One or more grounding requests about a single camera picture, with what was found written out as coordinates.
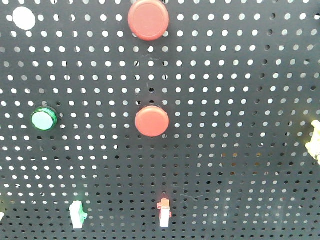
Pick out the yellow rotary knob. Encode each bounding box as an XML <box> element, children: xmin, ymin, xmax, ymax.
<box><xmin>305</xmin><ymin>120</ymin><xmax>320</xmax><ymax>164</ymax></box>

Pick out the lower red mushroom button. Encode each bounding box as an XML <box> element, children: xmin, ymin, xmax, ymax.
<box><xmin>135</xmin><ymin>105</ymin><xmax>170</xmax><ymax>137</ymax></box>

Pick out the red mushroom button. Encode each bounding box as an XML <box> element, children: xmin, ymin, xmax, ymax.
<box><xmin>128</xmin><ymin>0</ymin><xmax>170</xmax><ymax>41</ymax></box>
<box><xmin>135</xmin><ymin>105</ymin><xmax>170</xmax><ymax>137</ymax></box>

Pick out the black perforated pegboard panel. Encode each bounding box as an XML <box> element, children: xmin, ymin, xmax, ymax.
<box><xmin>0</xmin><ymin>0</ymin><xmax>320</xmax><ymax>240</ymax></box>

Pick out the upper red mushroom button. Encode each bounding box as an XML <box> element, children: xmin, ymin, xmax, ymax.
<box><xmin>128</xmin><ymin>0</ymin><xmax>170</xmax><ymax>41</ymax></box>

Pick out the green round push button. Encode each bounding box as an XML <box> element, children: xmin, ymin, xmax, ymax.
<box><xmin>30</xmin><ymin>106</ymin><xmax>58</xmax><ymax>132</ymax></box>

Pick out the red-tagged white toggle switch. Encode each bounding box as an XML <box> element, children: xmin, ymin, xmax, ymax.
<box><xmin>156</xmin><ymin>198</ymin><xmax>172</xmax><ymax>228</ymax></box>

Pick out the green-tagged white toggle switch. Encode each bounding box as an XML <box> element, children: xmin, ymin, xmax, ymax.
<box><xmin>69</xmin><ymin>200</ymin><xmax>88</xmax><ymax>229</ymax></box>

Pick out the yellow-tagged white toggle switch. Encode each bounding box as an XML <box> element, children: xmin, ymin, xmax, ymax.
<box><xmin>0</xmin><ymin>212</ymin><xmax>5</xmax><ymax>222</ymax></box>

